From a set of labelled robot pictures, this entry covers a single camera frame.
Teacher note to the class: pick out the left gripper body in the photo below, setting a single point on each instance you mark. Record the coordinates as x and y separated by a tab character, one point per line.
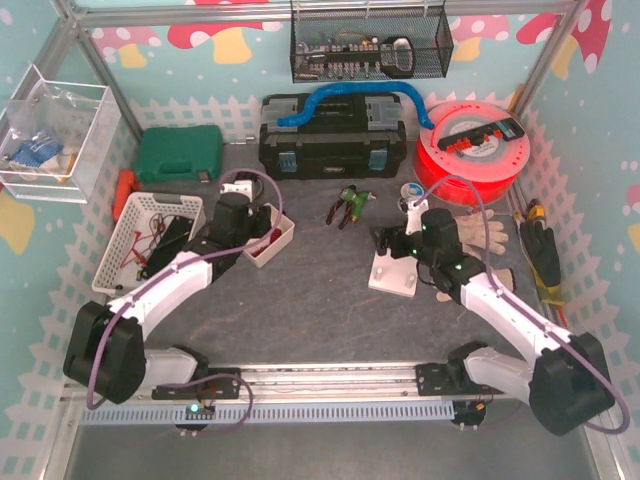
261	220

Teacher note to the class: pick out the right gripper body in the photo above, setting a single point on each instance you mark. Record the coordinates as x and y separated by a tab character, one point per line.
391	241

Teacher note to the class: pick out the red spring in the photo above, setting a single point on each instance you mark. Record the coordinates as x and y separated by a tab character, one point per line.
275	235

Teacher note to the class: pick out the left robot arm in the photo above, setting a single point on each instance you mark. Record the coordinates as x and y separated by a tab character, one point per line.
107	352

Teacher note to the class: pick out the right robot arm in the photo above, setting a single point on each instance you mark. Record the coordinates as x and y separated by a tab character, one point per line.
562	377

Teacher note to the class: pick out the white spring tray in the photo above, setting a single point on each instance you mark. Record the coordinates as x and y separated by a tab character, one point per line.
287	226

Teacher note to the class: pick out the white peg board fixture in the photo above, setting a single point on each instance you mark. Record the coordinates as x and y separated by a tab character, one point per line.
394	276

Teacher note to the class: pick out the black circuit board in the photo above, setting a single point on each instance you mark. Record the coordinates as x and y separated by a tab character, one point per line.
172	240

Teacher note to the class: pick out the white perforated basket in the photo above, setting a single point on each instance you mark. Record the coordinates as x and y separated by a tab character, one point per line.
139	230

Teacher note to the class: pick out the red filament spool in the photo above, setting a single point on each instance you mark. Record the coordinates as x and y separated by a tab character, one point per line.
473	154

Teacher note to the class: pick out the green plastic case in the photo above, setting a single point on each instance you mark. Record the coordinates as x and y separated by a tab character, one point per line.
179	154

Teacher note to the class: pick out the yellow black screwdriver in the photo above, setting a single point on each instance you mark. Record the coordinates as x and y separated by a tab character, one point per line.
534	211

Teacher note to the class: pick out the black rubber glove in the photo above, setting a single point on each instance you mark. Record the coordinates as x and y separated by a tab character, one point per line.
542	255

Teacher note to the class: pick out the black toolbox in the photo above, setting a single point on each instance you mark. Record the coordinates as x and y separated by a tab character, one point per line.
353	136

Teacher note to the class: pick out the clear acrylic box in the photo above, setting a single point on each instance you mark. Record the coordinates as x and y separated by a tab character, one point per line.
85	117

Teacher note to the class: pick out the blue white glove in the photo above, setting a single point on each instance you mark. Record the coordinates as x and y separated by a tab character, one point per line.
39	152

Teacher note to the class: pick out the solder wire spool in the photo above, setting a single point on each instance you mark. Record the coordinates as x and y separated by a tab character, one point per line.
409	191

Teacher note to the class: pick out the orange handled tool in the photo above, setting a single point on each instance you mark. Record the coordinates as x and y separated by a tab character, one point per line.
127	184

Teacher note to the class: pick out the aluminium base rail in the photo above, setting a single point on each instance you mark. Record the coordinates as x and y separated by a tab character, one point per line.
309	382

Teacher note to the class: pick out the white slotted cable duct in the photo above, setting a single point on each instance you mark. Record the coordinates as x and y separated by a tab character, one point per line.
270	413

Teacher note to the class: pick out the black wire mesh basket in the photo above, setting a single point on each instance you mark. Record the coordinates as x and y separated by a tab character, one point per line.
394	43

